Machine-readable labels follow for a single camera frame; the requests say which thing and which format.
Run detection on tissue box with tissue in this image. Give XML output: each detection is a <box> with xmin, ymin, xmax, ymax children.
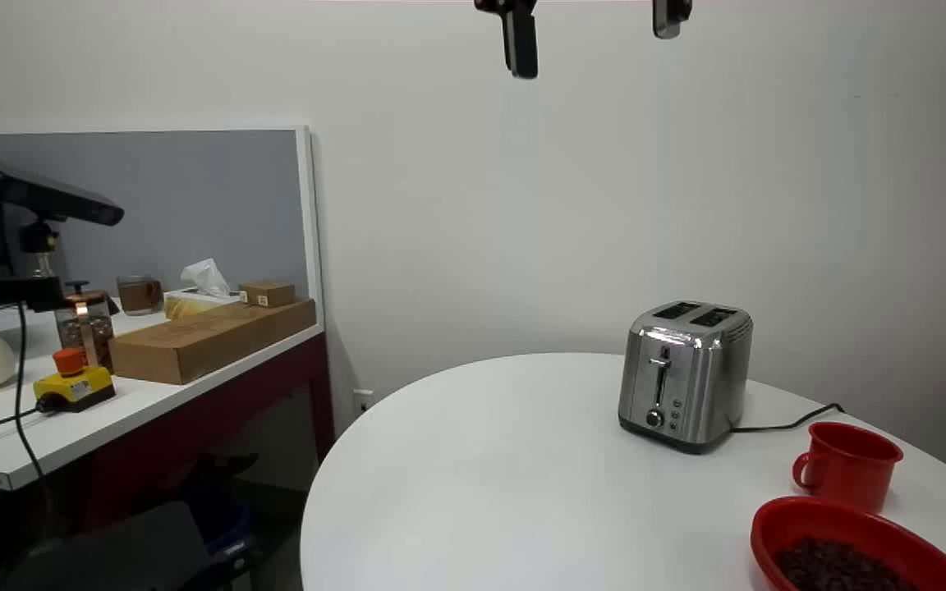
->
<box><xmin>161</xmin><ymin>256</ymin><xmax>249</xmax><ymax>327</ymax></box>

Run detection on black thin cable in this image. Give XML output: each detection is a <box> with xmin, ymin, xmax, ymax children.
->
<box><xmin>0</xmin><ymin>298</ymin><xmax>52</xmax><ymax>486</ymax></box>

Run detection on silver two-slot toaster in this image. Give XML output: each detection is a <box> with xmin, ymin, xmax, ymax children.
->
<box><xmin>613</xmin><ymin>298</ymin><xmax>756</xmax><ymax>456</ymax></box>

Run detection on white top desk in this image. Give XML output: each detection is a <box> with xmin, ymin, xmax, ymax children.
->
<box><xmin>0</xmin><ymin>309</ymin><xmax>327</xmax><ymax>493</ymax></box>

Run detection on grey partition panel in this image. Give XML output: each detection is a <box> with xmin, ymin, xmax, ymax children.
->
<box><xmin>0</xmin><ymin>126</ymin><xmax>327</xmax><ymax>333</ymax></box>

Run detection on red plastic mug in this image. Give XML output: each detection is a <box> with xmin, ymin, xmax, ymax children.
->
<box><xmin>787</xmin><ymin>420</ymin><xmax>906</xmax><ymax>519</ymax></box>

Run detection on brown jar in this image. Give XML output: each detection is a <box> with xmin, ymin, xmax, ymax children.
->
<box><xmin>116</xmin><ymin>276</ymin><xmax>166</xmax><ymax>319</ymax></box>

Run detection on black toaster power cable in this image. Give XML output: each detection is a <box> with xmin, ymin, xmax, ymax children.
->
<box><xmin>729</xmin><ymin>402</ymin><xmax>846</xmax><ymax>437</ymax></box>

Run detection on flat cardboard box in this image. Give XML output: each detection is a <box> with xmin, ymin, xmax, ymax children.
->
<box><xmin>108</xmin><ymin>296</ymin><xmax>320</xmax><ymax>389</ymax></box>

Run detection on red plastic bowl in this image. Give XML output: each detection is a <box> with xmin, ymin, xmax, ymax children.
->
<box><xmin>749</xmin><ymin>493</ymin><xmax>946</xmax><ymax>591</ymax></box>

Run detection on glass jar with dark lid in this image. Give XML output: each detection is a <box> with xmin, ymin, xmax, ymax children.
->
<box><xmin>52</xmin><ymin>279</ymin><xmax>122</xmax><ymax>373</ymax></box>

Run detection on dark coffee beans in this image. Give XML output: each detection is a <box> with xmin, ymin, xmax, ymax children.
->
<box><xmin>772</xmin><ymin>536</ymin><xmax>924</xmax><ymax>591</ymax></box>

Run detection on yellow toy car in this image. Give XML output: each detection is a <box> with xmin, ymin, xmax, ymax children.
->
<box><xmin>30</xmin><ymin>346</ymin><xmax>118</xmax><ymax>416</ymax></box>

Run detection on small cardboard box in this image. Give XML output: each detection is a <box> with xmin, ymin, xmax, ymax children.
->
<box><xmin>237</xmin><ymin>279</ymin><xmax>298</xmax><ymax>314</ymax></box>

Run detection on black camera bar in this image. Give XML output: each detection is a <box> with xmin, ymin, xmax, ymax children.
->
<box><xmin>0</xmin><ymin>153</ymin><xmax>129</xmax><ymax>229</ymax></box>

